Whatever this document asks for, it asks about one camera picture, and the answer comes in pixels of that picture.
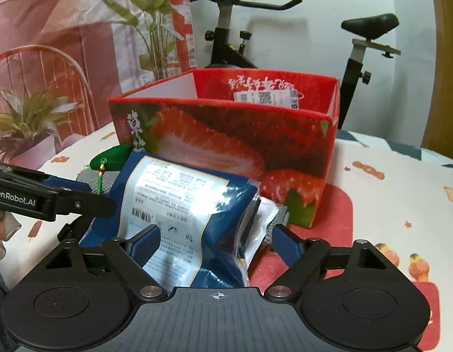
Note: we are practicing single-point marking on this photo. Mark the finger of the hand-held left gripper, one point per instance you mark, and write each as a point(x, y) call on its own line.
point(67, 184)
point(90, 203)

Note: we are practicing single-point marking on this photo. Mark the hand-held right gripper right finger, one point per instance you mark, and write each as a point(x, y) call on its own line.
point(285, 242)

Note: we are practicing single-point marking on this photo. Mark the person's left hand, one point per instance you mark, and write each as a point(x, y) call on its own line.
point(8, 227)

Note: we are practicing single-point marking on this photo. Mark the grey mesh cloth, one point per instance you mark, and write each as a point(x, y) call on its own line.
point(109, 182)

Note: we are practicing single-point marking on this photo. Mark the black exercise bike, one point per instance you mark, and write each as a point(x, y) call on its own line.
point(226, 44)

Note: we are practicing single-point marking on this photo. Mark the wooden door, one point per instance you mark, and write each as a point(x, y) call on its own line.
point(446, 80)

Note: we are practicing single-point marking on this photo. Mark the clear plastic packet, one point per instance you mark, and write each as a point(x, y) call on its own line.
point(266, 215)

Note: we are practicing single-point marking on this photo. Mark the printed plant curtain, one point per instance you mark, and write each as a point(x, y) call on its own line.
point(65, 44)

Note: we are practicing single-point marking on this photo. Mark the green pouch with tassel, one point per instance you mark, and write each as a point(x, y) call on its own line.
point(112, 157)

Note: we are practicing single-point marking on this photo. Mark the red strawberry print box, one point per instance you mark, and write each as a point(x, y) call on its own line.
point(211, 135)

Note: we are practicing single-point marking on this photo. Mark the blue packet with white label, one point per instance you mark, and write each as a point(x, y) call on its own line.
point(182, 198)

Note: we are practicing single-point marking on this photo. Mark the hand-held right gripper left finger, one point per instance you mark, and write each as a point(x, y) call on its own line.
point(145, 242)

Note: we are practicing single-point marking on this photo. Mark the printed bedsheet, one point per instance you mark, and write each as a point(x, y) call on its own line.
point(387, 198)

